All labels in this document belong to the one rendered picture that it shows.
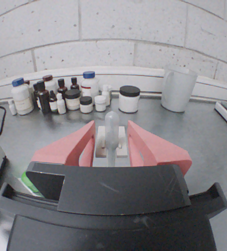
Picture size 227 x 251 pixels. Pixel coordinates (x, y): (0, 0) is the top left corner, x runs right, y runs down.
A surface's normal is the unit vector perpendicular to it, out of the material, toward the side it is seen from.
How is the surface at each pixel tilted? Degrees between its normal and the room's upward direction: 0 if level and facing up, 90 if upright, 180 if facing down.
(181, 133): 0
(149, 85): 90
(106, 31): 90
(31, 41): 90
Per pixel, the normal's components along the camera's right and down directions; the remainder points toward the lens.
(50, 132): 0.01, -0.79
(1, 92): 0.02, 0.61
